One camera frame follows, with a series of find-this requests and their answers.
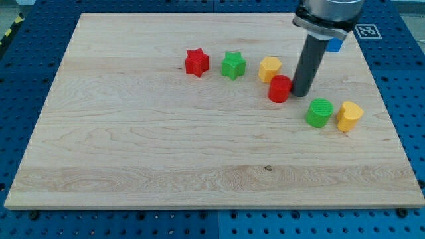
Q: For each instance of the red cylinder block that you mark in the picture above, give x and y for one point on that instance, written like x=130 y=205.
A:
x=280 y=87

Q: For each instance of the green star block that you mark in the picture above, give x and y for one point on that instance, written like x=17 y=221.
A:
x=233 y=65

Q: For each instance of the red star block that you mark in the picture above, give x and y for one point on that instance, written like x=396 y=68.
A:
x=196 y=62

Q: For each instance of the light wooden board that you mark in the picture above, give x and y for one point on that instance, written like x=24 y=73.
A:
x=124 y=127

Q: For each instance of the yellow hexagon block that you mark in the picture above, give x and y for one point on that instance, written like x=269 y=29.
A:
x=269 y=67

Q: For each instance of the green cylinder block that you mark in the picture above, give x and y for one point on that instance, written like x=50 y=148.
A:
x=319 y=112

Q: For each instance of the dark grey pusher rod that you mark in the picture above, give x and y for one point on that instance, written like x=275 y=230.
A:
x=308 y=65

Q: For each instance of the yellow heart block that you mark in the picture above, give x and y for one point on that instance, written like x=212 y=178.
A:
x=348 y=116

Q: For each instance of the blue cube block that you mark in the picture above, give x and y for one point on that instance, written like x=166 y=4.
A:
x=334 y=45

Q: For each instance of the white fiducial marker tag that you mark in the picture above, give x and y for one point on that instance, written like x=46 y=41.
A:
x=367 y=31

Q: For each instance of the black bolt front left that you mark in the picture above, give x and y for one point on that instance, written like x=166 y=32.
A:
x=34 y=215

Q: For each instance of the black bolt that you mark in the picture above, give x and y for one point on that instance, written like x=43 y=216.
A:
x=34 y=215
x=402 y=212

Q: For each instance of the black bolt front right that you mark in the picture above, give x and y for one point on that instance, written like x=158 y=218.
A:
x=402 y=212

